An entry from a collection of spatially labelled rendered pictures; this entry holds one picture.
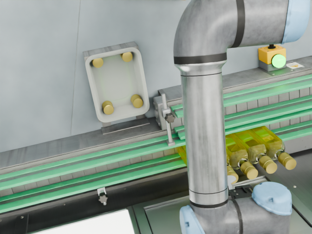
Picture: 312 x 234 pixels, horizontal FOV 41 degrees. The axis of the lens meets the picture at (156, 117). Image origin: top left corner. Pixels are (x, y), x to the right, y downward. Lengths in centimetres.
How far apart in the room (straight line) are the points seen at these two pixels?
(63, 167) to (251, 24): 78
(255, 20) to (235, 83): 68
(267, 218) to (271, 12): 38
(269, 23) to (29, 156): 91
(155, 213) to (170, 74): 47
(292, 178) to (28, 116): 90
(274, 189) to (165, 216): 50
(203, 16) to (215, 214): 36
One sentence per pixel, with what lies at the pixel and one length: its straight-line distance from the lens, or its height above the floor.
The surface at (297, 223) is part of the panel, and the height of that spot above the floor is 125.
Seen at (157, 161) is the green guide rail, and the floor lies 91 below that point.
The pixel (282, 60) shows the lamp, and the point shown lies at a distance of 146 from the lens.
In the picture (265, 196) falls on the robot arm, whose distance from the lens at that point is 84.
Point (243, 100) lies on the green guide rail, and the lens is 132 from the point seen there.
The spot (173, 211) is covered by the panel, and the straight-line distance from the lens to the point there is 129.
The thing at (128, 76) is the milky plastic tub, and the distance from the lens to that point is 139.
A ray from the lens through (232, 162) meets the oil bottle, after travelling 125.
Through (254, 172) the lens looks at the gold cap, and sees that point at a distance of 119.
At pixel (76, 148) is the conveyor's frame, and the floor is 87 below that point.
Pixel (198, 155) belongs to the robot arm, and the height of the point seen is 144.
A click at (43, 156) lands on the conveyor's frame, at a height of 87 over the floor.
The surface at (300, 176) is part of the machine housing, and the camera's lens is 148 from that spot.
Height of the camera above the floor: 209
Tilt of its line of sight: 65 degrees down
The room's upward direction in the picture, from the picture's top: 149 degrees clockwise
